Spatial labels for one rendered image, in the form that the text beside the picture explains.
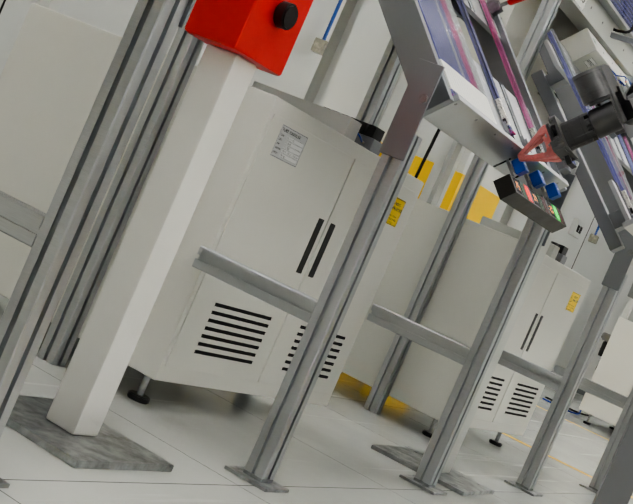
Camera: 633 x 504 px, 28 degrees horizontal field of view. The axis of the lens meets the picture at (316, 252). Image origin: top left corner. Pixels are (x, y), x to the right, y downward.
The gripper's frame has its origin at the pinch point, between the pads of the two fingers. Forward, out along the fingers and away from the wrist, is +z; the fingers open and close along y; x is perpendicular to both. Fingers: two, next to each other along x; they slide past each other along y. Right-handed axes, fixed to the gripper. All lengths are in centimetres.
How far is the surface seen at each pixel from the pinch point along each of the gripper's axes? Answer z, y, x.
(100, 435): 63, 66, 40
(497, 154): 3.8, 3.3, -1.1
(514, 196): 3.6, 2.1, 7.7
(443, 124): 6.0, 27.6, -0.6
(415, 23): 2.8, 36.5, -16.0
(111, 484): 53, 80, 51
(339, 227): 42.0, -5.4, -4.0
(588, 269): 110, -690, -167
